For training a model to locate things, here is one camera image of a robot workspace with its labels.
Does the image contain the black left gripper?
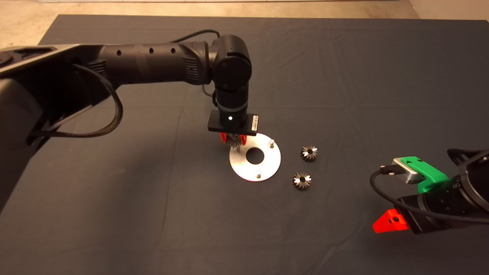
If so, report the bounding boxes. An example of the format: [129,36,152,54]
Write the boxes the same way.
[207,90,259,146]

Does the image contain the dark grey table cloth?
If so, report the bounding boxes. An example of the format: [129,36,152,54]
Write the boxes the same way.
[0,15,489,275]

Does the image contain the black left camera cable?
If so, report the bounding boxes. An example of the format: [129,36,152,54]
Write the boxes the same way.
[170,29,221,108]

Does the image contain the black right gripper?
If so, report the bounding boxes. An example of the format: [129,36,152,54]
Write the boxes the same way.
[372,179,476,235]

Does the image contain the round metal carrier plate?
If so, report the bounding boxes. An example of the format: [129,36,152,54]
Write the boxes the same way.
[229,134,282,182]

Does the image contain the green right camera mount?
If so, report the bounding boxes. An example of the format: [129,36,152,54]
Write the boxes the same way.
[403,156,449,193]

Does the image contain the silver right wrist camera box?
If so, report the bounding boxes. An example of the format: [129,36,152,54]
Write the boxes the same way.
[392,158,424,184]

